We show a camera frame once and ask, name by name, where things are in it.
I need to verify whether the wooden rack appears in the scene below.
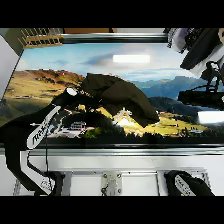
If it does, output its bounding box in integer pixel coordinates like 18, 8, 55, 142
18, 27, 64, 50

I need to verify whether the silver frame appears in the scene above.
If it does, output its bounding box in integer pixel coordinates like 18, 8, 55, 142
0, 32, 224, 197

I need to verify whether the black garment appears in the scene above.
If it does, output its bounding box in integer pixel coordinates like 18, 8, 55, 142
180, 27, 224, 71

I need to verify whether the black cable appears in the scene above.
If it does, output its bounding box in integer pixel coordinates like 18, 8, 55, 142
44, 126, 52, 183

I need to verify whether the dark brown garment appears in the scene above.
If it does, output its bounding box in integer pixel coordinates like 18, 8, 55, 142
79, 72, 161, 129

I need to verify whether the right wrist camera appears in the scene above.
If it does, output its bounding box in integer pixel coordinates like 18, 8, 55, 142
200, 60, 224, 93

